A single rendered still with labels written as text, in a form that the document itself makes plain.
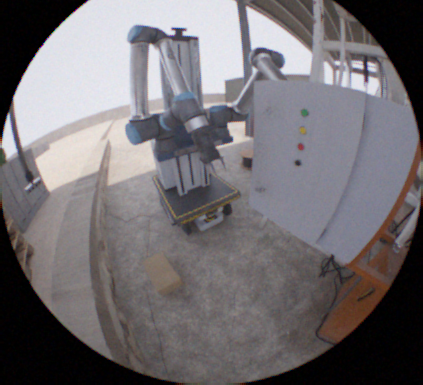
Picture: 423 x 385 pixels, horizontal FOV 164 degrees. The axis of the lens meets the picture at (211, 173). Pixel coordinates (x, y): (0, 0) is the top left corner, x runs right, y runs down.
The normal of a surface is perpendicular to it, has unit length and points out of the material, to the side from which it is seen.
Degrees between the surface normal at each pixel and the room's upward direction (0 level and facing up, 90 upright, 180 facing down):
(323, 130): 90
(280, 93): 90
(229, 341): 0
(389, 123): 90
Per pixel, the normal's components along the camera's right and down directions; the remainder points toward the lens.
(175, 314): -0.06, -0.87
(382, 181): -0.81, 0.33
